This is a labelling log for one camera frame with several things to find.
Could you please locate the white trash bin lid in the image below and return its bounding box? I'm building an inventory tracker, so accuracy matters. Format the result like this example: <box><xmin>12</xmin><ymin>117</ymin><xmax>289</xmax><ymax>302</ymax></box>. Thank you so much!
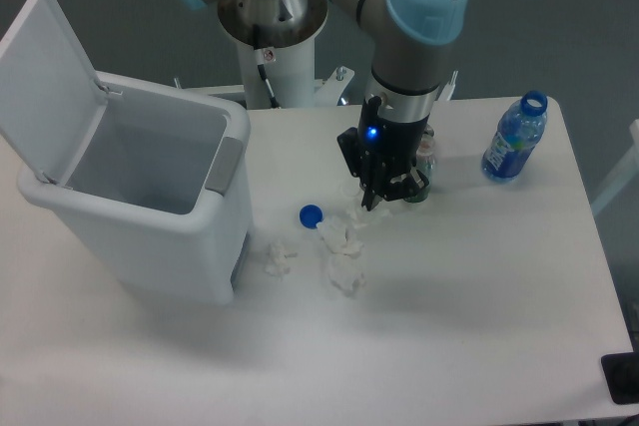
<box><xmin>1</xmin><ymin>0</ymin><xmax>122</xmax><ymax>186</ymax></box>

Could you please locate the clear green label bottle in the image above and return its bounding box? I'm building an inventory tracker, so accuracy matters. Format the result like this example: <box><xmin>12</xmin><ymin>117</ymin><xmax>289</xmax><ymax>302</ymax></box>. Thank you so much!
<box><xmin>405</xmin><ymin>125</ymin><xmax>436</xmax><ymax>204</ymax></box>

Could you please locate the small white paper ball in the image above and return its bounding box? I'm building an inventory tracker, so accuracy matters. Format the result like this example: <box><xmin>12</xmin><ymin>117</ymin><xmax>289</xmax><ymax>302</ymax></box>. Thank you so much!
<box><xmin>264</xmin><ymin>239</ymin><xmax>298</xmax><ymax>278</ymax></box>

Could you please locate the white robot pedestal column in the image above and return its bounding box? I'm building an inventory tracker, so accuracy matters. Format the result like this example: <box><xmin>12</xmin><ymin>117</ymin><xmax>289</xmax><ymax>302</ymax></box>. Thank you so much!
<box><xmin>235</xmin><ymin>39</ymin><xmax>315</xmax><ymax>110</ymax></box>

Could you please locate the black cable on pedestal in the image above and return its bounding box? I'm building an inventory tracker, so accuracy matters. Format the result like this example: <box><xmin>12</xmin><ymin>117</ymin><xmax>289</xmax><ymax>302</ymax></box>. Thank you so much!
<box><xmin>252</xmin><ymin>24</ymin><xmax>281</xmax><ymax>110</ymax></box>

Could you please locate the blue bottle cap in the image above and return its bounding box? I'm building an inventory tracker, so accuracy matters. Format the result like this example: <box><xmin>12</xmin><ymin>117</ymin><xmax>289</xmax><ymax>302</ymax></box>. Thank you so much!
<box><xmin>299</xmin><ymin>204</ymin><xmax>323</xmax><ymax>229</ymax></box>

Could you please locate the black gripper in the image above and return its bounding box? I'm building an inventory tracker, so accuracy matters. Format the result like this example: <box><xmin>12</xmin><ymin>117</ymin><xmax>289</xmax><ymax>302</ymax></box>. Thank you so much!
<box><xmin>336</xmin><ymin>96</ymin><xmax>430</xmax><ymax>212</ymax></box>

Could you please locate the white trash bin body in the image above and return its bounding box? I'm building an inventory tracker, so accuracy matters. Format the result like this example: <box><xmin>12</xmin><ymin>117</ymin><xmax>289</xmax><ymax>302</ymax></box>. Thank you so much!
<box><xmin>17</xmin><ymin>73</ymin><xmax>253</xmax><ymax>304</ymax></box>

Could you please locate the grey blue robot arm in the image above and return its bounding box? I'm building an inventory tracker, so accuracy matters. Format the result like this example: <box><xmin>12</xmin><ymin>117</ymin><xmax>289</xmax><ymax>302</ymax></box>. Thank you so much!
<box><xmin>183</xmin><ymin>0</ymin><xmax>468</xmax><ymax>210</ymax></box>

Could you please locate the white pedestal base bracket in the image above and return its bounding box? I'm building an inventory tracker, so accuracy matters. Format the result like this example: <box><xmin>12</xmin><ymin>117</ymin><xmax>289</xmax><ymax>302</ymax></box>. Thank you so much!
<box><xmin>187</xmin><ymin>66</ymin><xmax>458</xmax><ymax>107</ymax></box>

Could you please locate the blue plastic drink bottle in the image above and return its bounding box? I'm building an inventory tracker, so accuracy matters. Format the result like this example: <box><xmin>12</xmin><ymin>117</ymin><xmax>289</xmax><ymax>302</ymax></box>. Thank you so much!
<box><xmin>481</xmin><ymin>90</ymin><xmax>548</xmax><ymax>183</ymax></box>

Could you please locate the white frame at right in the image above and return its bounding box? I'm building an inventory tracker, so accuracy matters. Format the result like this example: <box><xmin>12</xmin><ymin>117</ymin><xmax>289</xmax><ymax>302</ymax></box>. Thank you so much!
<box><xmin>590</xmin><ymin>120</ymin><xmax>638</xmax><ymax>216</ymax></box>

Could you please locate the black device at edge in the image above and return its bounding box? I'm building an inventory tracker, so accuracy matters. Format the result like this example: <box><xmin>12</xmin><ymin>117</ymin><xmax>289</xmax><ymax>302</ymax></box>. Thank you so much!
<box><xmin>601</xmin><ymin>352</ymin><xmax>638</xmax><ymax>405</ymax></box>

